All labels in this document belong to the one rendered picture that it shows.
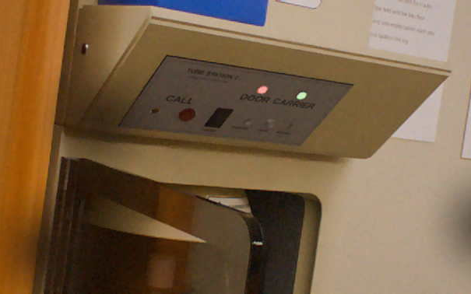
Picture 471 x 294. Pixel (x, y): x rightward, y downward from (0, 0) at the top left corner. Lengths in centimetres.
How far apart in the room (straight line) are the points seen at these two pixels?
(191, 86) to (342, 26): 24
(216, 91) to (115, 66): 10
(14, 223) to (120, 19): 17
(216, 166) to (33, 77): 25
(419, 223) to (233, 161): 83
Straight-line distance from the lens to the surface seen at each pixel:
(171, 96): 81
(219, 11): 78
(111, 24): 78
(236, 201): 98
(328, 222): 101
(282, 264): 104
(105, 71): 78
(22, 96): 72
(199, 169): 91
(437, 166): 174
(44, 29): 73
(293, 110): 88
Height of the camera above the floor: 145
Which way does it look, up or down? 3 degrees down
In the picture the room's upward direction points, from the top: 8 degrees clockwise
